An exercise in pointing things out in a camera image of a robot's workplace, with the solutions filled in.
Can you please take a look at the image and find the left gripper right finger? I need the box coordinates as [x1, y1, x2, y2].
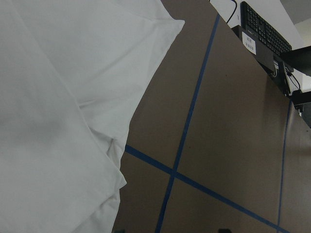
[218, 228, 232, 233]

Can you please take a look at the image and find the white long-sleeve printed shirt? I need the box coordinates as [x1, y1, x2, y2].
[0, 0, 185, 233]

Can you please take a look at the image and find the black box with label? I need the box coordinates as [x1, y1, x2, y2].
[232, 25, 276, 74]

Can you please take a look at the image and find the black keyboard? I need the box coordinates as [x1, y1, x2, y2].
[240, 1, 292, 55]

